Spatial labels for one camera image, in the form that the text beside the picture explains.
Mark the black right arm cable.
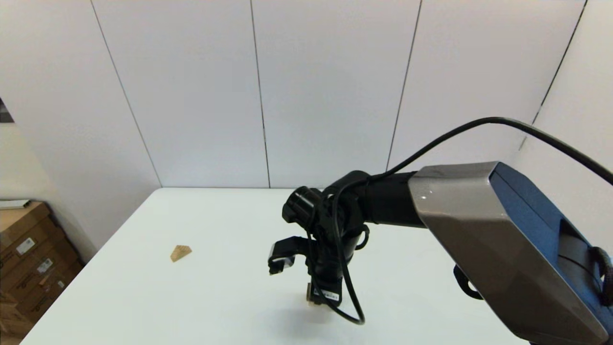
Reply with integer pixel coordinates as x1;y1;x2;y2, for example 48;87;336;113
306;116;613;327

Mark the brown cardboard box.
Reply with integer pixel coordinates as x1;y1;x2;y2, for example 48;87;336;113
0;292;35;345
0;234;73;294
0;201;60;268
0;254;86;326

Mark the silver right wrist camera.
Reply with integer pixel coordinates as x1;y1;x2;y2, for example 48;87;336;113
267;237;307;276

